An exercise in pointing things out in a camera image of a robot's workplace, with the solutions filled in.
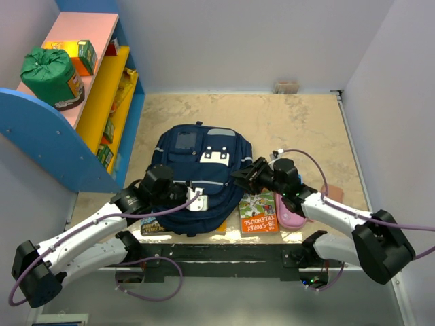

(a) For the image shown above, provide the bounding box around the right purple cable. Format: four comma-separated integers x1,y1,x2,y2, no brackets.
277,148,435,293

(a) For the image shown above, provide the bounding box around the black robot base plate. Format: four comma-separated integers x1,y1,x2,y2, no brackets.
101,241,343,283

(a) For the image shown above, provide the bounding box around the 169-storey treehouse book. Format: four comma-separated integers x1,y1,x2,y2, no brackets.
140,217,168,236

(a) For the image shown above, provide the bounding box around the Roald Dahl Charlie book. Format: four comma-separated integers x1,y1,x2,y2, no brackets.
215,220,227,234

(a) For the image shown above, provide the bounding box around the green wrapped round package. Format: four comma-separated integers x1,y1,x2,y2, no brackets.
20,47,85,111

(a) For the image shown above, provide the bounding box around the brown leather wallet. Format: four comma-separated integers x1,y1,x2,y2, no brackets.
321,185,344,203

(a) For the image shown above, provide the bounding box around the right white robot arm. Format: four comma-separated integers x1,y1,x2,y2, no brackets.
232,158,416,285

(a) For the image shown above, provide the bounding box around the pink pencil case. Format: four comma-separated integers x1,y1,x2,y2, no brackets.
275,183,307,230

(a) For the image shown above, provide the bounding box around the blue pink yellow shelf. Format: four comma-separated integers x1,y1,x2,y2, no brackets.
1,1,145,193

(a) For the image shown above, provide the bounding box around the yellow green carton box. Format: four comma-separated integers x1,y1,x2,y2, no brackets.
43,39,98,76

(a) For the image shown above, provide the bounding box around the navy blue school backpack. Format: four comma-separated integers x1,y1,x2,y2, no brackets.
149,122,253,236

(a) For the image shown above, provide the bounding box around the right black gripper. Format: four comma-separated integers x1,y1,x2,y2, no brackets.
230,158,286,196

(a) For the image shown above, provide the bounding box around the small box at back wall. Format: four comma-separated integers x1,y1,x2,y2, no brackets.
273,81,300,94

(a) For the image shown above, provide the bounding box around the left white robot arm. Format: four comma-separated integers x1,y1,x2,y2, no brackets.
8,165,199,308

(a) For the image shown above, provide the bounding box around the orange 78-storey treehouse book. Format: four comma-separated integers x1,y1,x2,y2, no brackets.
239,189,279,236

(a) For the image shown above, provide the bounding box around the green box on lower shelf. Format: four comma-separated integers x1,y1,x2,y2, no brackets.
101,118,116,145

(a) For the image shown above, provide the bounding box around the small box on yellow shelf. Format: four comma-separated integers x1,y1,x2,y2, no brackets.
105,37,120,56

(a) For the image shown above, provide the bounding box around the yellow snack bag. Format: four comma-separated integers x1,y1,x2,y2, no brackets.
109,67,137,116

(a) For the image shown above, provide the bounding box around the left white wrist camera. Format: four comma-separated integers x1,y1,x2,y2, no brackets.
187,182,209,212

